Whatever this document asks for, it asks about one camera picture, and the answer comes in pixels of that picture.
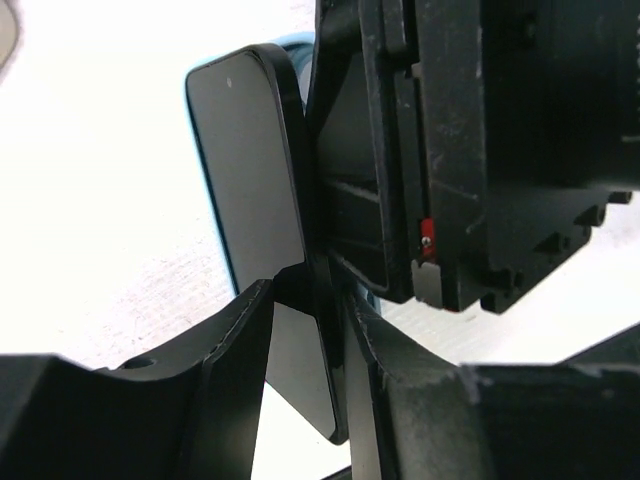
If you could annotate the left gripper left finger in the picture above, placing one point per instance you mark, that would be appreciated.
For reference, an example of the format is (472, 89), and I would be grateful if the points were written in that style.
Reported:
(187, 409)

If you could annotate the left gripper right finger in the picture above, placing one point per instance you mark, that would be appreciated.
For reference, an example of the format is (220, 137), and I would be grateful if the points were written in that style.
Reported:
(413, 415)

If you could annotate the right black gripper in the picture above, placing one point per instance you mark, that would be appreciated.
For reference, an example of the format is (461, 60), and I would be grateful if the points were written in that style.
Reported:
(528, 129)

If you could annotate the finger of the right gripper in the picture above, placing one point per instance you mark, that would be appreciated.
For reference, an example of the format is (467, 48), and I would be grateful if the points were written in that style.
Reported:
(362, 119)

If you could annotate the light blue phone case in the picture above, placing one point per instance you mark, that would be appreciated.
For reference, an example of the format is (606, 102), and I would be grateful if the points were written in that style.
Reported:
(295, 55)

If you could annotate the black smartphone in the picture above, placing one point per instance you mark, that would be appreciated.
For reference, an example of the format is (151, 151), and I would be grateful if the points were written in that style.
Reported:
(305, 367)

